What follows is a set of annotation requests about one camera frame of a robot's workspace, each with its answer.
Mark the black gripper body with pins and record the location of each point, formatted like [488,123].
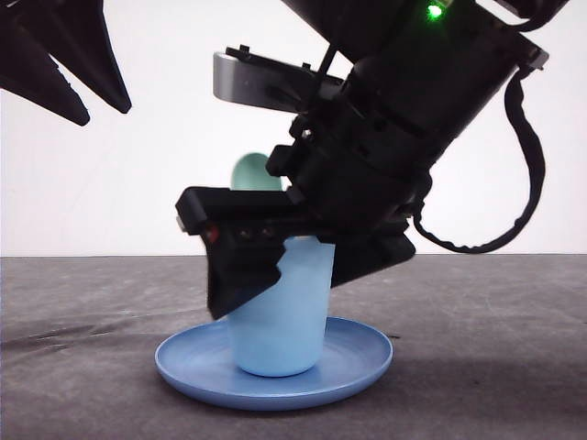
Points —
[348,172]

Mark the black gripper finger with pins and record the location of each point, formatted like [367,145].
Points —
[28,71]
[238,270]
[75,35]
[360,253]

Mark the light blue plastic cup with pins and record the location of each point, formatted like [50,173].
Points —
[280,332]

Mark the mint green plastic spoon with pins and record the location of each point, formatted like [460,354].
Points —
[250,174]

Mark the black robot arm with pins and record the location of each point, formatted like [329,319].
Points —
[397,85]

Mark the blue plastic plate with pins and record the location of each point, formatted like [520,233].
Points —
[205,363]

